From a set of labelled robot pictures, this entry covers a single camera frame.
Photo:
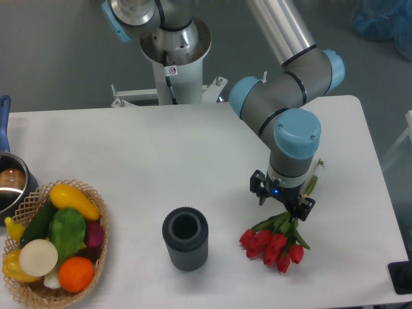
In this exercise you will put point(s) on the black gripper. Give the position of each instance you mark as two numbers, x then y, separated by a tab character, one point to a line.
297	205

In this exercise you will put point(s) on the red tulip bouquet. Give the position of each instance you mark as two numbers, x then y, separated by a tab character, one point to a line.
277	239

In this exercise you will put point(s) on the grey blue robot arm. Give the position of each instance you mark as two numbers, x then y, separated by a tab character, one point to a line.
274	110

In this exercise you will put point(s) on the dark grey ribbed vase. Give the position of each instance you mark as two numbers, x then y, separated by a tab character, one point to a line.
185	231

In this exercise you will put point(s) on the black device at edge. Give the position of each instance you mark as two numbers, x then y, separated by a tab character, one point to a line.
400	274

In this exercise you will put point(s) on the purple radish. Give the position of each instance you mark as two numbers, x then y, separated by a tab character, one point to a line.
94	234

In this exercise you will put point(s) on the blue plastic bag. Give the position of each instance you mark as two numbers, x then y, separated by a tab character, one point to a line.
384	21

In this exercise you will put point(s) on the green lettuce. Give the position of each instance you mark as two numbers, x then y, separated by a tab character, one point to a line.
67	231

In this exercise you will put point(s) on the yellow squash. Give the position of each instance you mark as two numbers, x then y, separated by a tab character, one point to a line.
64	196

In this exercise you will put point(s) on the orange fruit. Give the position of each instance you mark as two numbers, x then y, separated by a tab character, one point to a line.
75	274

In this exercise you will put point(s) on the woven wicker basket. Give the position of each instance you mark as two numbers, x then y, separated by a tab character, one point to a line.
36	295

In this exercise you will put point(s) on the white leek stalk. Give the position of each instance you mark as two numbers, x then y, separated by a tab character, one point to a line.
51	280

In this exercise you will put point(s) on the dark green cucumber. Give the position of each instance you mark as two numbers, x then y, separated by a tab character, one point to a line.
39	225

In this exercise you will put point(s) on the white onion half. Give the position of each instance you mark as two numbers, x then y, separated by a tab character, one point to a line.
38	257

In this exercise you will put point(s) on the yellow banana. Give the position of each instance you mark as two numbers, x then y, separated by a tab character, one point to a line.
14	230

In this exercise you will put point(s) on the yellow bell pepper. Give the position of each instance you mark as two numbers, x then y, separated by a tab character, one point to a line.
13	270

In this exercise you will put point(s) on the white frame at right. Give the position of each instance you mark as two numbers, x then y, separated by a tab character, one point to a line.
398	146

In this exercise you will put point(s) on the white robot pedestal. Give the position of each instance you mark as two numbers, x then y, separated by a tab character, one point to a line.
177	62

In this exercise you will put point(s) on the blue handled saucepan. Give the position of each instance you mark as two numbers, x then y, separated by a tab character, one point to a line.
17	182

